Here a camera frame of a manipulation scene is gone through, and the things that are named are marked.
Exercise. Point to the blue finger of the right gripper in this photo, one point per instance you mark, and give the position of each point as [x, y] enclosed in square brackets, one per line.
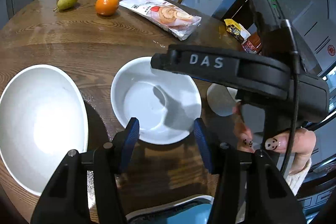
[214, 65]

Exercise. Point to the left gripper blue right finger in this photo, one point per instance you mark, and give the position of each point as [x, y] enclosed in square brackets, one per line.
[203, 140]

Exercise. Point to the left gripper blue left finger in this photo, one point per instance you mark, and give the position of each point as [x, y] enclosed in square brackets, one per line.
[131, 135]

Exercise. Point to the white ramekin cup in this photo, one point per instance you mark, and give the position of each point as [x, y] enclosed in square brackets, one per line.
[221, 99]

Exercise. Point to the medium white bowl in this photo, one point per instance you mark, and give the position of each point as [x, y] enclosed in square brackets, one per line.
[165, 104]

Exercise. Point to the blue oval plate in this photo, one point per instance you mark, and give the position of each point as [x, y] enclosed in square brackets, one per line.
[188, 213]

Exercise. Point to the large white bowl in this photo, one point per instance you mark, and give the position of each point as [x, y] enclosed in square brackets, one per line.
[43, 116]

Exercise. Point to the right hand painted nails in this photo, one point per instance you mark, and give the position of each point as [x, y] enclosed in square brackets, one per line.
[303, 144]

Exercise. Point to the yellow snack packet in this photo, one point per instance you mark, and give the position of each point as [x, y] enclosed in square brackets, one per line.
[236, 30]

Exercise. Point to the red sauce bottle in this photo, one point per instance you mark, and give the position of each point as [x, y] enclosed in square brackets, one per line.
[252, 44]

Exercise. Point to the swiss roll snack bag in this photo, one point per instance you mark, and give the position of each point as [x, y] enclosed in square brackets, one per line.
[167, 16]

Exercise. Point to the blue patterned rectangular plate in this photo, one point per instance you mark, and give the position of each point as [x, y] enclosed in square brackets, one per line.
[197, 197]

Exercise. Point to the orange mandarin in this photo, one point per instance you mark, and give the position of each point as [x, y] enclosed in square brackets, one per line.
[106, 7]

